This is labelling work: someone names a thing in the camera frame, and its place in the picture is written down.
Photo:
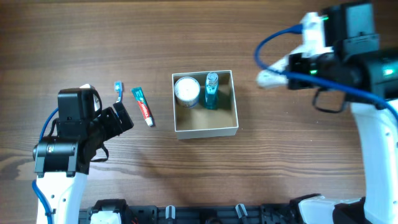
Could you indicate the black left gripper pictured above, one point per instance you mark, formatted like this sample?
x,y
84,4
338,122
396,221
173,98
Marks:
x,y
112,119

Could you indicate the green red toothpaste tube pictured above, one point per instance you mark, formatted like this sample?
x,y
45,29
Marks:
x,y
141,101

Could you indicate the blue mouthwash bottle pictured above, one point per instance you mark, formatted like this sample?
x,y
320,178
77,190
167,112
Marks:
x,y
211,91

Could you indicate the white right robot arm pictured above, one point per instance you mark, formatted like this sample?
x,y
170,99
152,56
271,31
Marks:
x,y
340,51

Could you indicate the white wrist camera, right arm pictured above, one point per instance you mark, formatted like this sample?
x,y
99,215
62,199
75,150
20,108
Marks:
x,y
313,35

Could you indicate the white wrist camera, left arm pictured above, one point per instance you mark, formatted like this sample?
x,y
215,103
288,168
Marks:
x,y
93,97

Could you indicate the white wrist camera, arm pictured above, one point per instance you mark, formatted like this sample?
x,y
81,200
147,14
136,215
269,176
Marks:
x,y
313,35
93,97

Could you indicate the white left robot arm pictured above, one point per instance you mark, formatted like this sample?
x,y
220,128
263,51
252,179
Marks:
x,y
63,157

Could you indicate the blue toothbrush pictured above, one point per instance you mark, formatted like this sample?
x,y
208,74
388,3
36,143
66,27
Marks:
x,y
118,88

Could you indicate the cotton swab jar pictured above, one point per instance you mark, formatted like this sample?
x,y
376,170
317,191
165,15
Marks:
x,y
187,92

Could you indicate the white cream tube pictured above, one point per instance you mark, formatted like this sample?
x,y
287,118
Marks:
x,y
267,79

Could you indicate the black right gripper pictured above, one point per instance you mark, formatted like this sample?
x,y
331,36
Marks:
x,y
296,66

